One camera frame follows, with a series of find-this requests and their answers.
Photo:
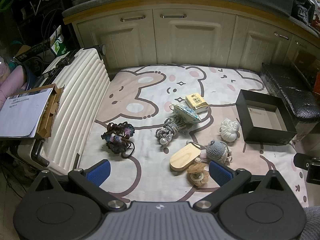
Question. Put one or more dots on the cream cabinet door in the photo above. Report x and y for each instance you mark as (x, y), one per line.
(192, 42)
(117, 45)
(303, 55)
(257, 47)

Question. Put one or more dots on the small yellow box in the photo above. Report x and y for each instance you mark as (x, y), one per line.
(196, 101)

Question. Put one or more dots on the black box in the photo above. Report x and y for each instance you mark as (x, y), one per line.
(265, 135)

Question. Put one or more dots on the white yarn ball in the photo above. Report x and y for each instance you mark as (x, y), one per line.
(230, 130)

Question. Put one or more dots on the person's grey clothing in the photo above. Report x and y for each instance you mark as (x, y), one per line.
(313, 225)

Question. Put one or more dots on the red carton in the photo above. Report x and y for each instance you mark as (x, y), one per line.
(317, 83)

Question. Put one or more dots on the dark crochet yarn piece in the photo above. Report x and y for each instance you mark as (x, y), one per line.
(117, 137)

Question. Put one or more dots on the flat cardboard box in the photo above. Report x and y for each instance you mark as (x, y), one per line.
(50, 115)

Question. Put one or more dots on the white paper sheet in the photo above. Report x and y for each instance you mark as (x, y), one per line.
(20, 115)

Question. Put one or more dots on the beige mesh flower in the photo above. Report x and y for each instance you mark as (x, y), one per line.
(197, 172)

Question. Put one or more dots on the green and white carton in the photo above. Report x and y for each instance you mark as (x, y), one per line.
(58, 43)

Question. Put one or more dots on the pink cloth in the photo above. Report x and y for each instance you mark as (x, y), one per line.
(11, 80)

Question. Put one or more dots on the oval wooden board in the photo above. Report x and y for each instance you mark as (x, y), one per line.
(183, 158)

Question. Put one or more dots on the black jacket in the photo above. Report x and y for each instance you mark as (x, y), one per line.
(302, 7)

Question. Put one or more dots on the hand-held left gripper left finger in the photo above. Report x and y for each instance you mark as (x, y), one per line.
(98, 172)

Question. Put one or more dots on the grey crochet mouse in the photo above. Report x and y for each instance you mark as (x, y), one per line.
(216, 150)

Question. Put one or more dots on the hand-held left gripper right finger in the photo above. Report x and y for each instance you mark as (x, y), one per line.
(221, 173)

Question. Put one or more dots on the black wrapped bench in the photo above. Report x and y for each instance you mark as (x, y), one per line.
(287, 87)

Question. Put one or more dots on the white ribbed suitcase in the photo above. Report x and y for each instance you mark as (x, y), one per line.
(75, 105)

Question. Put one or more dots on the bear print blanket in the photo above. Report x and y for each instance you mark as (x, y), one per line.
(150, 180)

